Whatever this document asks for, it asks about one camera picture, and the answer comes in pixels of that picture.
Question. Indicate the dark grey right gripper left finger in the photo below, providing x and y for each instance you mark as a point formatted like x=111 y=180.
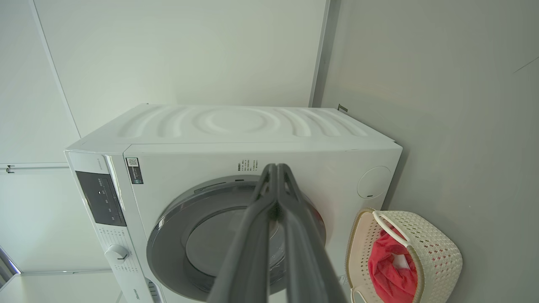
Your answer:
x=246 y=261

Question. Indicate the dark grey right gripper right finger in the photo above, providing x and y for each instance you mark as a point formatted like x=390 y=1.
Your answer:
x=307 y=269

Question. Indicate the washing machine door with glass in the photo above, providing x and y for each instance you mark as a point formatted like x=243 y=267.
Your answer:
x=177 y=240

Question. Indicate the red and white garment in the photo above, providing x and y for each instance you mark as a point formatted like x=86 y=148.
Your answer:
x=401 y=261

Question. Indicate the cream perforated laundry basket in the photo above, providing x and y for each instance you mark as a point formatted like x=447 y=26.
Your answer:
x=433 y=252

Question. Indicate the white front-load washing machine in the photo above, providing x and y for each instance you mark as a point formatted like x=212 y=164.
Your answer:
x=252 y=126

